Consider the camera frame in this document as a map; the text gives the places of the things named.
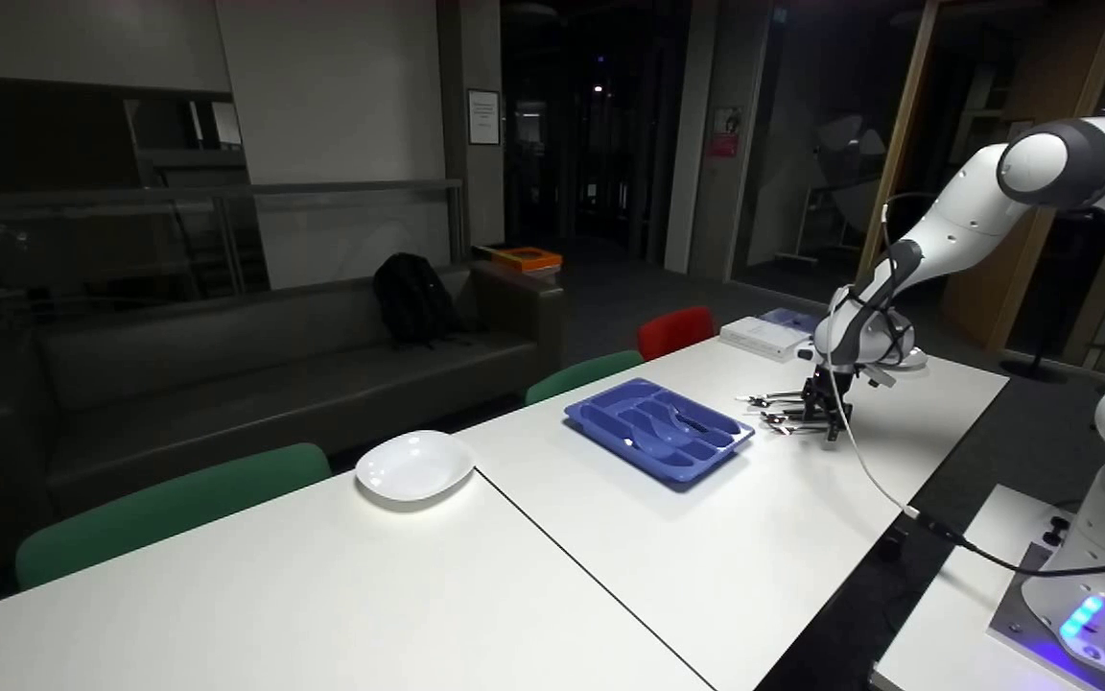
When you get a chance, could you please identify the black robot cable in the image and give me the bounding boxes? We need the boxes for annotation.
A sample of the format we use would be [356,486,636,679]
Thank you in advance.
[824,368,1105,585]

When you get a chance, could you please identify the green chair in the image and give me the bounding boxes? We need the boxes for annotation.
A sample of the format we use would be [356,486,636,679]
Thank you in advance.
[520,350,644,402]
[13,442,331,589]

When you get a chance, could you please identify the red chair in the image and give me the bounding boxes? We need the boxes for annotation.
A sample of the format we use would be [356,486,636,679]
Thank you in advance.
[636,306,718,363]

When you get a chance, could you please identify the blue cutlery tray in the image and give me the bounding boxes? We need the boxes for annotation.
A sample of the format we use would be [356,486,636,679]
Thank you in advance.
[563,381,753,492]

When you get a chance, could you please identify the black-handled spoon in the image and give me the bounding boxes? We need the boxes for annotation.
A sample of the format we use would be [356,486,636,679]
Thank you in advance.
[748,393,805,413]

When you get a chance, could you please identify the blue hardcover book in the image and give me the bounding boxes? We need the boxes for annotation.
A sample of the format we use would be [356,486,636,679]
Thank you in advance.
[758,306,819,335]

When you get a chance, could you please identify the white plate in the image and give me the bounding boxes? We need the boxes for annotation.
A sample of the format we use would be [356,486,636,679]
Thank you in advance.
[354,431,474,507]

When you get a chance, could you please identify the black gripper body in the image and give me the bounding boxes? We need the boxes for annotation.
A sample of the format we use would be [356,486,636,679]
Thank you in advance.
[800,364,852,437]

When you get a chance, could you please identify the wall poster frame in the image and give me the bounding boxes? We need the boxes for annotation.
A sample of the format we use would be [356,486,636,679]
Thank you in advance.
[467,93,501,148]

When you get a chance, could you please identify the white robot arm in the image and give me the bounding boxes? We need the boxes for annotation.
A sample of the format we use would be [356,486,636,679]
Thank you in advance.
[813,116,1105,442]

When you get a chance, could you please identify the grey sofa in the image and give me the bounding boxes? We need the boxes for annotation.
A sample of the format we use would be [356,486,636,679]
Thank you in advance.
[0,262,563,518]

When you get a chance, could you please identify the black backpack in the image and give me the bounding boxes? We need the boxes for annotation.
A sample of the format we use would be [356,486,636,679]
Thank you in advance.
[373,255,455,347]

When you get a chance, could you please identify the orange-lidded bin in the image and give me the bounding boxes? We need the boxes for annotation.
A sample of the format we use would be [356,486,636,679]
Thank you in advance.
[488,246,563,277]

